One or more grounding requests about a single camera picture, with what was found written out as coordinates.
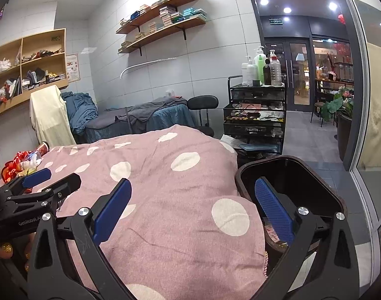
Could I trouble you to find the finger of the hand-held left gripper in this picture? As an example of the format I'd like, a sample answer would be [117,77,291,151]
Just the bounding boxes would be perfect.
[6,172,82,208]
[0,168,52,197]

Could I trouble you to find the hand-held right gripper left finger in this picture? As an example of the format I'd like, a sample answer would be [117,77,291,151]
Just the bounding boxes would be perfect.
[27,177,135,300]

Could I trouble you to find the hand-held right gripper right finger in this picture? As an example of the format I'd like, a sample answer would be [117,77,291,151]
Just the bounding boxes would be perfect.
[254,176,360,300]

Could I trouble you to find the small clear plastic bottle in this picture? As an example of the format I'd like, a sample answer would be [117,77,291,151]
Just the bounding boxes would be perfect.
[20,152,42,171]

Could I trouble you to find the red wrapper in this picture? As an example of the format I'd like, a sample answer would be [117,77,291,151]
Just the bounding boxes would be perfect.
[1,151,33,183]

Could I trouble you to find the dark brown trash bin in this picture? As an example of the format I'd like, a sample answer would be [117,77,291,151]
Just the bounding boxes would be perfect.
[235,155,348,280]

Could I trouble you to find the person's left hand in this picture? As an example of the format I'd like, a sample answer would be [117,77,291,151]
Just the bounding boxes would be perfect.
[0,233,38,272]

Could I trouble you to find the pink printed wrapper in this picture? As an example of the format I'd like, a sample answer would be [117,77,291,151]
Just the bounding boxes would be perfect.
[265,222,288,245]

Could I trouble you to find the cream towel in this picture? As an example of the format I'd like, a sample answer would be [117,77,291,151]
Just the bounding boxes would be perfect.
[29,84,77,147]

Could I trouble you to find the blue packet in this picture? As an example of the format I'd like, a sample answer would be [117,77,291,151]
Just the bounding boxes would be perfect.
[239,142,280,155]

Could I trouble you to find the pink polka dot blanket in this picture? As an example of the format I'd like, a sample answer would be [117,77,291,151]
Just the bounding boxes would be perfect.
[9,124,269,300]

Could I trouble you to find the blue crumpled sheet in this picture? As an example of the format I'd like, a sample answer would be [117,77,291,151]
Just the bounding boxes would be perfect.
[62,91,99,133]

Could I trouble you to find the wooden cubby shelf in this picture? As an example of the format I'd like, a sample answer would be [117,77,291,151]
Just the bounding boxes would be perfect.
[0,28,69,119]

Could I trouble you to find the white paper sheet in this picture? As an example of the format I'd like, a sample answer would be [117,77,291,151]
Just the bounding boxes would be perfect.
[220,134,241,149]

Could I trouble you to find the black mesh rack cart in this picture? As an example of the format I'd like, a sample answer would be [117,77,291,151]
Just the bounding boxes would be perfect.
[223,75,286,157]

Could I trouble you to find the large potted plant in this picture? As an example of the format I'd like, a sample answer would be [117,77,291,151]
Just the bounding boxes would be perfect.
[321,86,355,162]

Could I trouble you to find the wooden stool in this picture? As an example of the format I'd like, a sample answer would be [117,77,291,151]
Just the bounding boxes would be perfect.
[310,101,324,127]

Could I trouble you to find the grey blanket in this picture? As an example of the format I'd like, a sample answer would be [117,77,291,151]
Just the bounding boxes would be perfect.
[115,96,189,124]

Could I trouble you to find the black chair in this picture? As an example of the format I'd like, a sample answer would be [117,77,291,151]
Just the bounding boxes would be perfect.
[187,95,219,138]

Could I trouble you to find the glass double door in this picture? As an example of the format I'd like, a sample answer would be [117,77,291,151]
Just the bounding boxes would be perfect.
[265,37,313,111]

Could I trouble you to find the clear bottle with red cap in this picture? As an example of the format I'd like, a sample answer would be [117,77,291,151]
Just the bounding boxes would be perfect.
[269,50,282,87]

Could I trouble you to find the white pump bottle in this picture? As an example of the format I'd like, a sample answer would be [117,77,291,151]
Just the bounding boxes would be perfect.
[241,55,255,86]

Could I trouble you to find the green bottle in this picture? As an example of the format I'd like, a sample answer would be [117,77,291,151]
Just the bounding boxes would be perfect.
[254,46,267,86]

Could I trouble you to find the wall notice poster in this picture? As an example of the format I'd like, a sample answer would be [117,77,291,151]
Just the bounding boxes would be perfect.
[65,53,81,82]

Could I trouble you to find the white curved wall rail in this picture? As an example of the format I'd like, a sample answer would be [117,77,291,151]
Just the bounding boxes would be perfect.
[120,57,177,80]

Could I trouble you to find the wooden wall shelf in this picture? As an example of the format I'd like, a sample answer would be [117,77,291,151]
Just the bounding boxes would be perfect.
[118,14,207,54]
[116,0,201,35]

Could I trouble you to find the wall shelves with folded towels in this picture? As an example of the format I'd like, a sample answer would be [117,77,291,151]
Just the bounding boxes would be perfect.
[120,6,207,49]

